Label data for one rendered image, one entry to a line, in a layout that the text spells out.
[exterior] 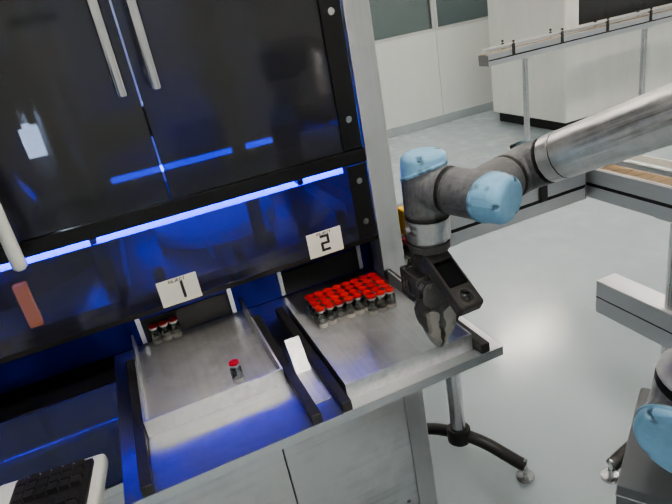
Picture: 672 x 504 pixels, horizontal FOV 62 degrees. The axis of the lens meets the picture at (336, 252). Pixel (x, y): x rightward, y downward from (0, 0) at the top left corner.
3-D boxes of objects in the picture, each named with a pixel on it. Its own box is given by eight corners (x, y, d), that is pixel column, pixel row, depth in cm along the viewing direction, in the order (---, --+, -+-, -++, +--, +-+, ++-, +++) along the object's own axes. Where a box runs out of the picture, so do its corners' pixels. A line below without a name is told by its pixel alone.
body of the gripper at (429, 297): (436, 283, 106) (432, 224, 101) (462, 302, 98) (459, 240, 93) (400, 295, 104) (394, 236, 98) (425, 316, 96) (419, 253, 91)
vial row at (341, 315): (317, 325, 123) (313, 307, 121) (389, 299, 128) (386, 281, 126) (320, 330, 121) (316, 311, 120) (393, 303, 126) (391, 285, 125)
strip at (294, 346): (290, 364, 112) (284, 340, 110) (304, 359, 113) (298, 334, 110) (315, 403, 100) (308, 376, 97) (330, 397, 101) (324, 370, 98)
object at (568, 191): (390, 270, 150) (382, 216, 144) (366, 252, 164) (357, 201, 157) (590, 200, 170) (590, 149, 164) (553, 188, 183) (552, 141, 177)
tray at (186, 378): (135, 348, 129) (131, 335, 127) (244, 310, 136) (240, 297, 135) (149, 437, 99) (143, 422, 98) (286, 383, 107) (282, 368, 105)
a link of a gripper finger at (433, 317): (427, 334, 107) (423, 292, 103) (444, 349, 102) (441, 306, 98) (412, 339, 106) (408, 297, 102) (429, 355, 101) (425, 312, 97)
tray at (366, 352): (290, 318, 129) (287, 305, 127) (390, 283, 136) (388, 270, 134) (348, 400, 99) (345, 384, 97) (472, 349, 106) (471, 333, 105)
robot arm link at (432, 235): (459, 216, 91) (415, 230, 89) (460, 242, 93) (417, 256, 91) (434, 204, 98) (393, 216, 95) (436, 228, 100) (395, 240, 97)
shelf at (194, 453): (116, 362, 128) (113, 355, 127) (387, 267, 148) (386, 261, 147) (128, 515, 86) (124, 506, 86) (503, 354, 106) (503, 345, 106)
